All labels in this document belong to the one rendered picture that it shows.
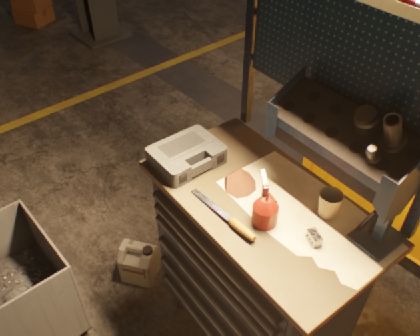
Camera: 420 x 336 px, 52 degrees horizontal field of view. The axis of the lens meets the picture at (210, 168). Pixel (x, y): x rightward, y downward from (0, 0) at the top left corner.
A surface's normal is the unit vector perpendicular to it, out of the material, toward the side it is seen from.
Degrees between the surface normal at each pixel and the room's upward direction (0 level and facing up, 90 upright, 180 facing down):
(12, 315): 90
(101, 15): 90
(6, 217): 90
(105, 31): 90
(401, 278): 0
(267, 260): 0
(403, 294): 0
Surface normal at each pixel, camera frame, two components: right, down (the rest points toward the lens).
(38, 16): 0.89, 0.30
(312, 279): 0.00, -0.75
